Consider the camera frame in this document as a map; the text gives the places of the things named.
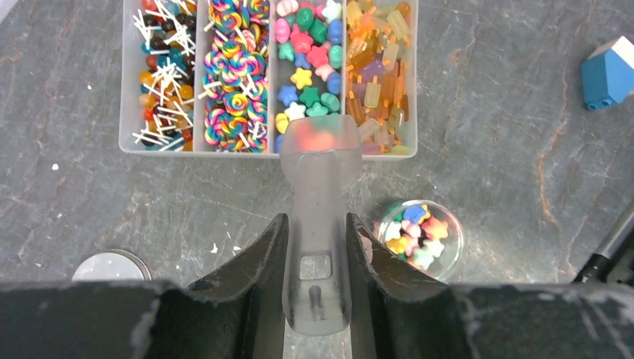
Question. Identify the clear compartment candy box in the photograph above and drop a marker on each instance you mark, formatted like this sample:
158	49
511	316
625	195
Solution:
279	74

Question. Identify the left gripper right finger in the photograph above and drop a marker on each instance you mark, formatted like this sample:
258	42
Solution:
397	311

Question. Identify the clear plastic scoop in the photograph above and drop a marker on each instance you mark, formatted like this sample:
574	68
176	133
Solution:
320	158

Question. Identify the blue white small block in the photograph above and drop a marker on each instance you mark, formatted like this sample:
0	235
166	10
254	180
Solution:
607	74

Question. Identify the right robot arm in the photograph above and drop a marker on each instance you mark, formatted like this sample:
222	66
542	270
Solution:
610	251

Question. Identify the silver round jar lid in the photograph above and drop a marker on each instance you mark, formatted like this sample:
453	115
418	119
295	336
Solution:
114	264

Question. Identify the small clear glass jar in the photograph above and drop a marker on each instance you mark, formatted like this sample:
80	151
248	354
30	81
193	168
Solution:
425	234

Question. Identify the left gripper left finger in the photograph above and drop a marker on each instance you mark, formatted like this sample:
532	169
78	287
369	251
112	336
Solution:
234	311

